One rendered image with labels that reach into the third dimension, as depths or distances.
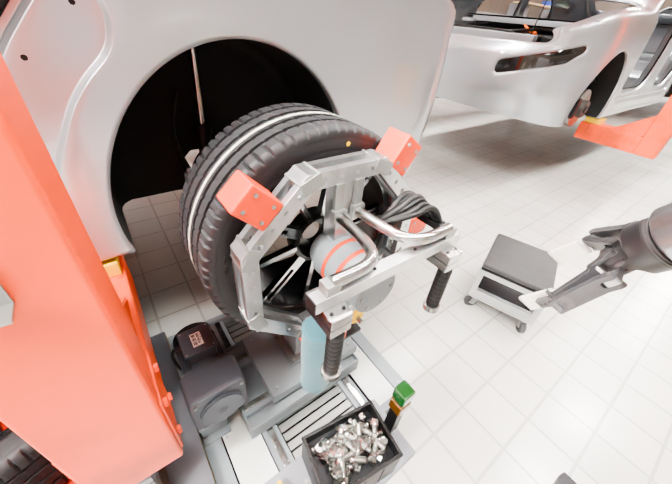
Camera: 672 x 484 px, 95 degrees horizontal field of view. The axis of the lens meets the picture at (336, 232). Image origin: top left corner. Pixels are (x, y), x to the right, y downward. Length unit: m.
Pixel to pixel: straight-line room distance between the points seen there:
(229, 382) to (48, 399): 0.60
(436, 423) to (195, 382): 1.00
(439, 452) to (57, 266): 1.42
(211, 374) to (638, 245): 1.09
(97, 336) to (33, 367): 0.07
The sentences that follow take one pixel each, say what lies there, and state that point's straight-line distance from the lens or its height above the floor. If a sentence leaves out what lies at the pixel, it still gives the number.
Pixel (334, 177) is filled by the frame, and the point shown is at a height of 1.10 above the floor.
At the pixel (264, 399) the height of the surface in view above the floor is 0.17.
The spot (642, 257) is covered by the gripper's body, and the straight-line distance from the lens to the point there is 0.58.
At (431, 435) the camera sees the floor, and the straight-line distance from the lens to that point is 1.58.
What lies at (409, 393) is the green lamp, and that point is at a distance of 0.86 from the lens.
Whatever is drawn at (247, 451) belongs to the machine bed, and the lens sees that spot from 1.40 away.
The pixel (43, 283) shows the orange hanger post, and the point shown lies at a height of 1.11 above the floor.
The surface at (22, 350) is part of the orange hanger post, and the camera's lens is 0.57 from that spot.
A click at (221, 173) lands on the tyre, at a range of 0.74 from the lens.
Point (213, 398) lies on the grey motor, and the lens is 1.15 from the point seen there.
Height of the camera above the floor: 1.39
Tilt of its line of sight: 36 degrees down
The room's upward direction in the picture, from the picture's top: 6 degrees clockwise
